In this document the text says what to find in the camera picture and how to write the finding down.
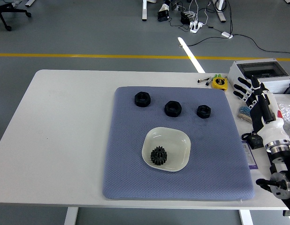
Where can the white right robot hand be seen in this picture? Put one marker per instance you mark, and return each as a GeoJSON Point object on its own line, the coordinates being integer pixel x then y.
{"type": "Point", "coordinates": [272, 126]}

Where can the large black gear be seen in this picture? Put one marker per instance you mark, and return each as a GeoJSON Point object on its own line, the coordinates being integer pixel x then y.
{"type": "Point", "coordinates": [159, 160]}

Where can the flat white box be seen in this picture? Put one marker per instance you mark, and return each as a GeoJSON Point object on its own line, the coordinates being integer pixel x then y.
{"type": "Point", "coordinates": [284, 98]}

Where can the small black hex nut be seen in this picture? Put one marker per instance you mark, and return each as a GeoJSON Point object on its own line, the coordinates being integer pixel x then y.
{"type": "Point", "coordinates": [203, 111]}

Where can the large black hex nut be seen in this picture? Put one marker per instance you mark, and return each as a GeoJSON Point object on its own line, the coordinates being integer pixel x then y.
{"type": "Point", "coordinates": [173, 108]}
{"type": "Point", "coordinates": [142, 99]}

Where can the black charger box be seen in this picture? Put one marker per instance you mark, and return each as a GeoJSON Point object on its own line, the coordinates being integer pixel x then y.
{"type": "Point", "coordinates": [185, 17]}

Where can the crinkled clear plastic bag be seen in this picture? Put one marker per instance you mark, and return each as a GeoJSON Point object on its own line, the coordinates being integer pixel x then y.
{"type": "Point", "coordinates": [288, 117]}

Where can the small black device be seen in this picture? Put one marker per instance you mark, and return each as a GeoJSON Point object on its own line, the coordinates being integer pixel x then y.
{"type": "Point", "coordinates": [255, 141]}

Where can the blue resistor strip bundle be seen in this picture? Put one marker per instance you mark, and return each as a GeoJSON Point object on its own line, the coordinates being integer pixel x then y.
{"type": "Point", "coordinates": [244, 112]}

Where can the purple-edged label card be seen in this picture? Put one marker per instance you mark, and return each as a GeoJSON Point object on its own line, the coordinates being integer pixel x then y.
{"type": "Point", "coordinates": [250, 159]}

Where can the yellow tape measure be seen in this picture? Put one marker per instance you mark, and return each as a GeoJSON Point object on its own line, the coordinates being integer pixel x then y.
{"type": "Point", "coordinates": [219, 83]}

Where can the small black white connector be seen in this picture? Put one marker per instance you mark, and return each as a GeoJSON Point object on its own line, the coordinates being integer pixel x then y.
{"type": "Point", "coordinates": [208, 82]}

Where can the white table leg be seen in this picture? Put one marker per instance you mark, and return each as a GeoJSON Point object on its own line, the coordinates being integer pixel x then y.
{"type": "Point", "coordinates": [246, 218]}
{"type": "Point", "coordinates": [71, 216]}

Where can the white square dish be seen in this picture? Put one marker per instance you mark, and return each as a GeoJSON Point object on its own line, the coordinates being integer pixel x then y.
{"type": "Point", "coordinates": [173, 143]}

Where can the white power adapter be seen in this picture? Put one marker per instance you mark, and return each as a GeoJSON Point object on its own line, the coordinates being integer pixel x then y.
{"type": "Point", "coordinates": [226, 34]}

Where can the blue-grey textured mat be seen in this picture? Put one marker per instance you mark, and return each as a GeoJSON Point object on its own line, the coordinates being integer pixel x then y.
{"type": "Point", "coordinates": [173, 185]}

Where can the white desk leg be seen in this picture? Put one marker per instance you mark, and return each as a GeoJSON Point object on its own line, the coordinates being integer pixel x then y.
{"type": "Point", "coordinates": [144, 10]}
{"type": "Point", "coordinates": [220, 12]}

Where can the white power strip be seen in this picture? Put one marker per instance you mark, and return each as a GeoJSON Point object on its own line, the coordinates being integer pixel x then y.
{"type": "Point", "coordinates": [195, 27]}

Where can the black power adapter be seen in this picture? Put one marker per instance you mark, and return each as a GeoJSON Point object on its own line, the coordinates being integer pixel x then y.
{"type": "Point", "coordinates": [162, 16]}

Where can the person's light shoe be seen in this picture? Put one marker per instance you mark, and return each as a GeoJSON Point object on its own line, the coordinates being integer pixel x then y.
{"type": "Point", "coordinates": [163, 7]}

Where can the black office chair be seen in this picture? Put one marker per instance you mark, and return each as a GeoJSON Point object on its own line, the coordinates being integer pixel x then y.
{"type": "Point", "coordinates": [4, 10]}

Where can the white electrical enclosure box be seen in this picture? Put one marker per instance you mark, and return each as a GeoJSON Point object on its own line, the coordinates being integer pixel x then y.
{"type": "Point", "coordinates": [276, 80]}

